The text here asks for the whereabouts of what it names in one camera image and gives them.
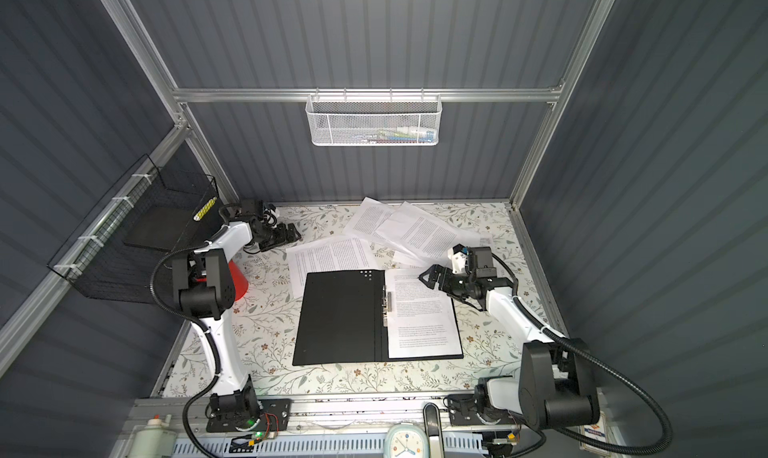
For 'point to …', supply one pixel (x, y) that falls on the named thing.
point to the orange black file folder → (344, 320)
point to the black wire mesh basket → (147, 219)
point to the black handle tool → (433, 424)
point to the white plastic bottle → (155, 440)
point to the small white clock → (406, 440)
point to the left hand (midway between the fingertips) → (288, 238)
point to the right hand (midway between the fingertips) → (435, 283)
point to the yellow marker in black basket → (203, 210)
